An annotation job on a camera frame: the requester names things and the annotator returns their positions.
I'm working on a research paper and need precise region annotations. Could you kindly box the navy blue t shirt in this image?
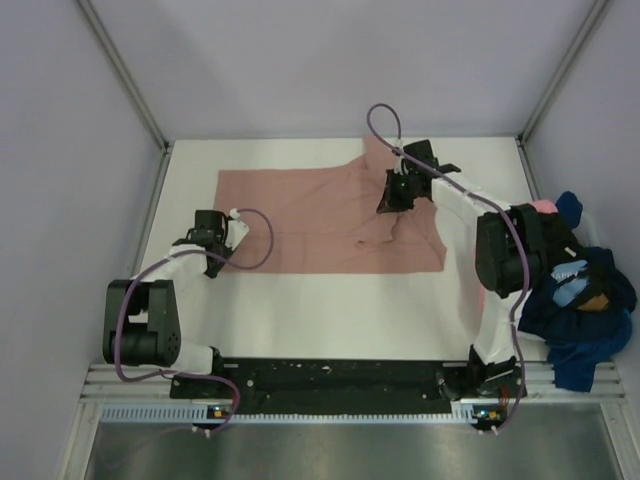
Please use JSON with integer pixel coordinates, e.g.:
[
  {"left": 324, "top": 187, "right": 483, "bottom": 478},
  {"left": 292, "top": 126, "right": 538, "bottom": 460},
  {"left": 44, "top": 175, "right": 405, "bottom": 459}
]
[{"left": 518, "top": 191, "right": 638, "bottom": 393}]

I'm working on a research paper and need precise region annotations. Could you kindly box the black t shirt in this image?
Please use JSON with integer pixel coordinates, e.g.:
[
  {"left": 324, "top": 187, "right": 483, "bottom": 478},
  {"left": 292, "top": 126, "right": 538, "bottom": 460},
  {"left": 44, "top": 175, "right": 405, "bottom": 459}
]
[{"left": 521, "top": 202, "right": 589, "bottom": 274}]

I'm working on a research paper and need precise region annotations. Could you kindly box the aluminium frame rail left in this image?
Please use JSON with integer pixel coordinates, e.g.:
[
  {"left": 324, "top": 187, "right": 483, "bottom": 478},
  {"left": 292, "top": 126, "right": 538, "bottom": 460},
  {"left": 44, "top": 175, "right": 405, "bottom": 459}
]
[{"left": 74, "top": 0, "right": 172, "bottom": 151}]

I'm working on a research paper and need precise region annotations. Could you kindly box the bright pink t shirt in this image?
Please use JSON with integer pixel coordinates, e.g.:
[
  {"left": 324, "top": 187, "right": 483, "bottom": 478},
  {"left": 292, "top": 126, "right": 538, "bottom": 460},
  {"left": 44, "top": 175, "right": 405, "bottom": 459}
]
[{"left": 477, "top": 199, "right": 559, "bottom": 311}]

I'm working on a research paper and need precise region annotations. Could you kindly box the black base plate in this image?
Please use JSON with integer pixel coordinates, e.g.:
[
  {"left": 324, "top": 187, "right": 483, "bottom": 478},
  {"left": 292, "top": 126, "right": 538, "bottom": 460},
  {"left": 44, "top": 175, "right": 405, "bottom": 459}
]
[{"left": 169, "top": 356, "right": 529, "bottom": 417}]

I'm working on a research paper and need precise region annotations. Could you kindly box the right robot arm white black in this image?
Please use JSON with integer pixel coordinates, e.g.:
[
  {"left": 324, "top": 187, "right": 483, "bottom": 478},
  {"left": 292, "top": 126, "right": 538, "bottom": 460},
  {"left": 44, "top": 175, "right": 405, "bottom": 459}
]
[{"left": 377, "top": 140, "right": 548, "bottom": 400}]

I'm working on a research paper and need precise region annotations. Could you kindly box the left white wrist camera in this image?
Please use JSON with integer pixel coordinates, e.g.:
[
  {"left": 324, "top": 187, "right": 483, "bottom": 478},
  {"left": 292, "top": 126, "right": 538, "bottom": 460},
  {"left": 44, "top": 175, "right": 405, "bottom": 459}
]
[{"left": 225, "top": 208, "right": 249, "bottom": 251}]

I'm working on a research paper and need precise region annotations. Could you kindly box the light blue cable duct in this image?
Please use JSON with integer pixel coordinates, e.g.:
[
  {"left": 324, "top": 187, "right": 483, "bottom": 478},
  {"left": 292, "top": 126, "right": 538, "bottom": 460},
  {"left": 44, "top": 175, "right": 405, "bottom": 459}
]
[{"left": 100, "top": 403, "right": 501, "bottom": 426}]

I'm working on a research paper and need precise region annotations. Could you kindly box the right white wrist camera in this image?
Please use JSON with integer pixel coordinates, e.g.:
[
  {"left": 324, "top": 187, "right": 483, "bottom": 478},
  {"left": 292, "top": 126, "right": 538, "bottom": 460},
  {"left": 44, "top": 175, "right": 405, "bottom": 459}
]
[{"left": 393, "top": 139, "right": 406, "bottom": 175}]

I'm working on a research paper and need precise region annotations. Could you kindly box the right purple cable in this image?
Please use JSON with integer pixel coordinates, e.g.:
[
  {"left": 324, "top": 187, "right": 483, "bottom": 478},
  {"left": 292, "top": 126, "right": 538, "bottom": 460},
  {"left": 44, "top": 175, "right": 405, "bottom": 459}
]
[{"left": 367, "top": 103, "right": 532, "bottom": 432}]

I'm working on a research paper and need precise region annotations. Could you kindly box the dusty pink t shirt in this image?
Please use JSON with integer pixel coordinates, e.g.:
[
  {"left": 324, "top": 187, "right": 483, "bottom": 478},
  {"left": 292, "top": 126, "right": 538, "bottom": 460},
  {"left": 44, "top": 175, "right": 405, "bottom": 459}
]
[{"left": 214, "top": 136, "right": 447, "bottom": 274}]

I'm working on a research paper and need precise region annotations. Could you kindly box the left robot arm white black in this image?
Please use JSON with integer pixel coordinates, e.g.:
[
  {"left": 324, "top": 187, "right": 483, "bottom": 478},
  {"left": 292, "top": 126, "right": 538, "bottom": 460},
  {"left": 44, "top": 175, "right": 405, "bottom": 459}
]
[{"left": 102, "top": 209, "right": 249, "bottom": 397}]

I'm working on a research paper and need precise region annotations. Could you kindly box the white plastic bin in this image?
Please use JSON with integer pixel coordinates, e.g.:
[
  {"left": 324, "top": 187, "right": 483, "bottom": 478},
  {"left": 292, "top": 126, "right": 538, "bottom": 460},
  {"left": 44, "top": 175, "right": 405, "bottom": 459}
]
[{"left": 577, "top": 211, "right": 601, "bottom": 247}]

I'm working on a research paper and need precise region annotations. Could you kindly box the aluminium frame rail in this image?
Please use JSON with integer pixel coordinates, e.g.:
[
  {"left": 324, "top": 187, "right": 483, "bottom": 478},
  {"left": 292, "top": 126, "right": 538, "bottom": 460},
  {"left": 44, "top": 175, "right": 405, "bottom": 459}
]
[
  {"left": 74, "top": 0, "right": 172, "bottom": 151},
  {"left": 517, "top": 0, "right": 614, "bottom": 145}
]

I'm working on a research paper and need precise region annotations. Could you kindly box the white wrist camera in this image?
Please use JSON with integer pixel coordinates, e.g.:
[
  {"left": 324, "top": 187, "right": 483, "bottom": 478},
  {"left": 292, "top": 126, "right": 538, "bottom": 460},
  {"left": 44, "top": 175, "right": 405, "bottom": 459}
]
[
  {"left": 225, "top": 208, "right": 249, "bottom": 251},
  {"left": 393, "top": 139, "right": 406, "bottom": 175}
]

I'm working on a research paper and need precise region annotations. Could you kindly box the aluminium frame rail right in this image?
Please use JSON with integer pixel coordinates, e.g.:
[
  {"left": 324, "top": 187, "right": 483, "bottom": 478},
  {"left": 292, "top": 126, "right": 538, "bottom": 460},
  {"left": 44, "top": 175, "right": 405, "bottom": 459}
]
[{"left": 517, "top": 0, "right": 614, "bottom": 145}]

